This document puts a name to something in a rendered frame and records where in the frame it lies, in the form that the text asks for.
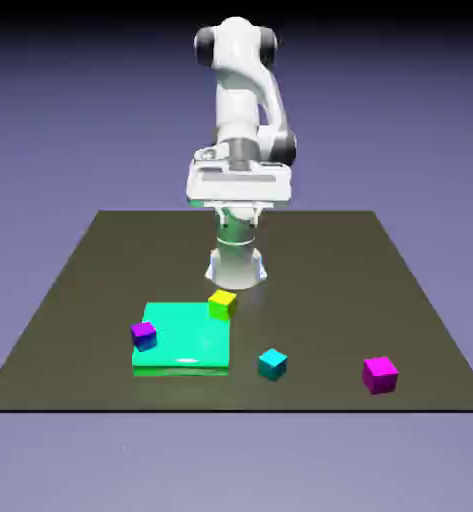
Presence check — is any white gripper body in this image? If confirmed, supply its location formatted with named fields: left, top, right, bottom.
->
left=185, top=158, right=293, bottom=210

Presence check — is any small yellow cube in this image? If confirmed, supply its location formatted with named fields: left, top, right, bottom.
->
left=207, top=289, right=238, bottom=322

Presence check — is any small purple cube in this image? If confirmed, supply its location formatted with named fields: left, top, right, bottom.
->
left=130, top=320, right=158, bottom=353

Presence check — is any small cyan cube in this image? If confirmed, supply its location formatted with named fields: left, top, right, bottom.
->
left=257, top=347, right=289, bottom=382

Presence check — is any small magenta cube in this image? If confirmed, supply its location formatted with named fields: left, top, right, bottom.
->
left=360, top=355, right=400, bottom=396

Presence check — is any large green box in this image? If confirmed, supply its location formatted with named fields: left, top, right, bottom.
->
left=131, top=301, right=232, bottom=378

